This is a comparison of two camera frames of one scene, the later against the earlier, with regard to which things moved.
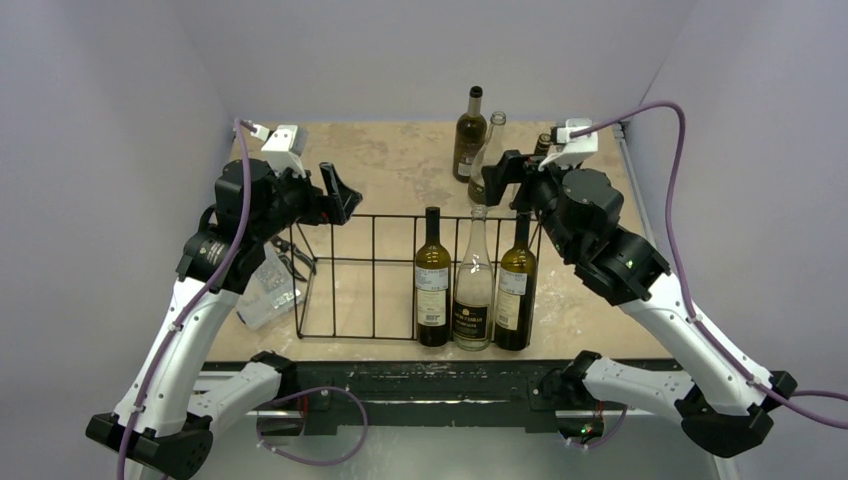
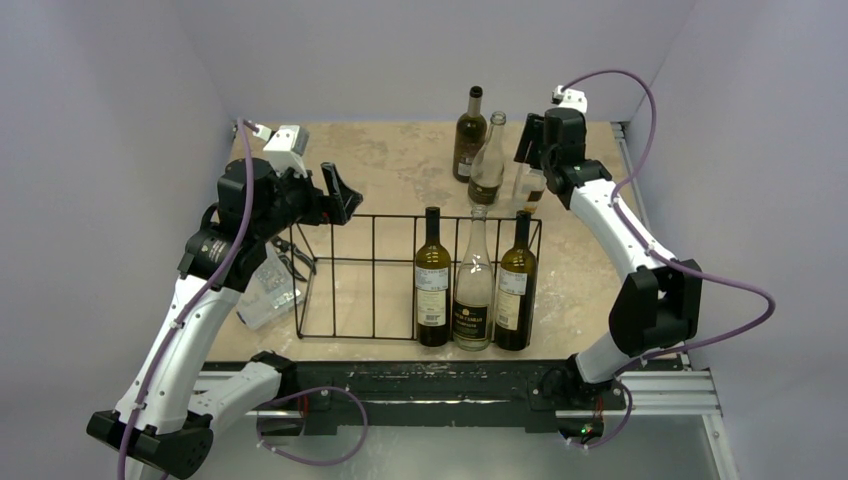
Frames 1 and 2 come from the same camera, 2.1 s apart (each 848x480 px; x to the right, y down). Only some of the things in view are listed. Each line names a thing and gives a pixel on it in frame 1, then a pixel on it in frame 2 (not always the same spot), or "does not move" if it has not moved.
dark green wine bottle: (517, 292) does not move
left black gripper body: (314, 208) does not move
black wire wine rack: (463, 278) does not move
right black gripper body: (515, 176) -> (536, 140)
